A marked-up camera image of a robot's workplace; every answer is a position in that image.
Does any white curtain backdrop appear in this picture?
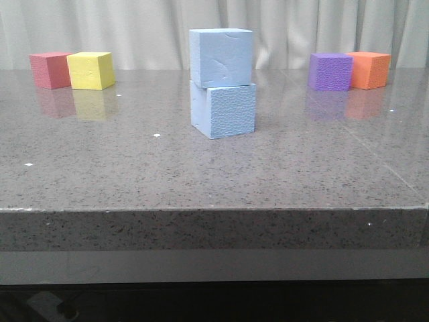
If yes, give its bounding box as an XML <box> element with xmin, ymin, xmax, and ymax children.
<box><xmin>1</xmin><ymin>1</ymin><xmax>428</xmax><ymax>70</ymax></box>

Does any yellow foam cube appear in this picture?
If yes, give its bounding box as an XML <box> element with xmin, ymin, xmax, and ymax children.
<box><xmin>66</xmin><ymin>52</ymin><xmax>115</xmax><ymax>90</ymax></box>

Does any orange foam cube right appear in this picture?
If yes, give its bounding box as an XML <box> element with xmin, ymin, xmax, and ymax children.
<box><xmin>347</xmin><ymin>52</ymin><xmax>391</xmax><ymax>90</ymax></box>

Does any red foam cube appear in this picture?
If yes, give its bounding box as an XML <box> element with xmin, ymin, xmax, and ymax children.
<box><xmin>29</xmin><ymin>52</ymin><xmax>71</xmax><ymax>89</ymax></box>

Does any purple foam cube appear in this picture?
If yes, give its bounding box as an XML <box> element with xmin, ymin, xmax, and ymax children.
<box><xmin>308</xmin><ymin>53</ymin><xmax>353</xmax><ymax>91</ymax></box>

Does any light blue foam cube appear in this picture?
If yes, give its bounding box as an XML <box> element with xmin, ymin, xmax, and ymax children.
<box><xmin>189</xmin><ymin>28</ymin><xmax>253</xmax><ymax>89</ymax></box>
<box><xmin>190</xmin><ymin>81</ymin><xmax>256</xmax><ymax>140</ymax></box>

